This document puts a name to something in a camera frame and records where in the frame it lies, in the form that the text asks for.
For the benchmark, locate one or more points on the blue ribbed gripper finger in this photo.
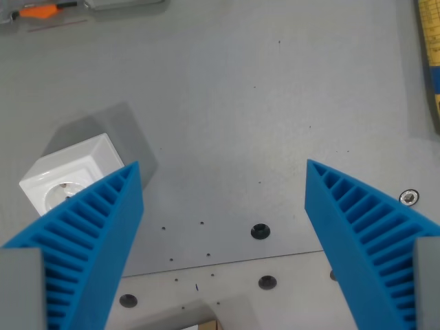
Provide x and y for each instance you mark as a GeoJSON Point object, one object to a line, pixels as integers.
{"type": "Point", "coordinates": [357, 240]}
{"type": "Point", "coordinates": [99, 233]}

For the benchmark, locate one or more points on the silver hex bolt with washer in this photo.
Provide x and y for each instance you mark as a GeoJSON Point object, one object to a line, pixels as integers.
{"type": "Point", "coordinates": [409, 197]}

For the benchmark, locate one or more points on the white wall socket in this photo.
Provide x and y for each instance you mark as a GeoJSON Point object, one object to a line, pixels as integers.
{"type": "Point", "coordinates": [65, 178]}

